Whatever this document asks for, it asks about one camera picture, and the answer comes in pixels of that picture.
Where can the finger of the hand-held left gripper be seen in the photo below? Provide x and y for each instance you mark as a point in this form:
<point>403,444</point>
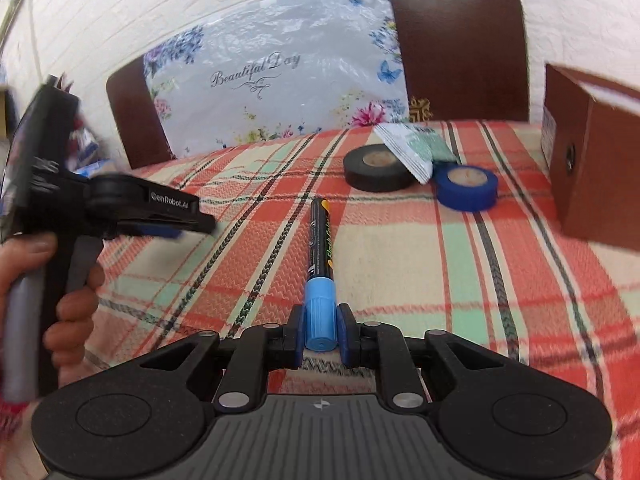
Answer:
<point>175,210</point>

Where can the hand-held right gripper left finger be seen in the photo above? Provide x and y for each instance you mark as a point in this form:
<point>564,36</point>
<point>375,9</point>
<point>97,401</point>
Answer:
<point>296,331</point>

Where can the brown headboard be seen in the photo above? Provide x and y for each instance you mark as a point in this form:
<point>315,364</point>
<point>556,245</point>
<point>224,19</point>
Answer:
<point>460,45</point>

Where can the blue tissue box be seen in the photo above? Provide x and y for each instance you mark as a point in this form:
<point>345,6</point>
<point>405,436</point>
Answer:
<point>104,167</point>

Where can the black tape roll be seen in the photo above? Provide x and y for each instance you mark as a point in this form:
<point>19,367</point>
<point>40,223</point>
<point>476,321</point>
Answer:
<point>361,176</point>

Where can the black marker with blue cap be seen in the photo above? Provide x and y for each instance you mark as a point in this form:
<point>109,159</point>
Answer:
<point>320,240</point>

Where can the floral pillow in plastic cover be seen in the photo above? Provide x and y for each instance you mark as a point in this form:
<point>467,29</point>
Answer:
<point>280,75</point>

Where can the person's left hand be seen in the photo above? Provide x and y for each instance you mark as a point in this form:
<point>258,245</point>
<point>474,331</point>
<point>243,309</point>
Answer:
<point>75,320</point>

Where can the brown box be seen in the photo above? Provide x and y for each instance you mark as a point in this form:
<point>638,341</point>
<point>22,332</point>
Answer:
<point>600,160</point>

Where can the white green packet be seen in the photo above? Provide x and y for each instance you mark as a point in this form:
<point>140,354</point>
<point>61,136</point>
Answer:
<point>405,150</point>

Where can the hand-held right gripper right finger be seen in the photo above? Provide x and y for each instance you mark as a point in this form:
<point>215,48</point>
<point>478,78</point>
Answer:
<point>345,331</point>

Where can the blue tape roll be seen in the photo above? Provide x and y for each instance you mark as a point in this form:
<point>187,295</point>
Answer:
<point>465,198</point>

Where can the red plaid blanket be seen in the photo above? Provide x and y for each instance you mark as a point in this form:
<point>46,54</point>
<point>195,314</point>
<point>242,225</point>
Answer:
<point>425,270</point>

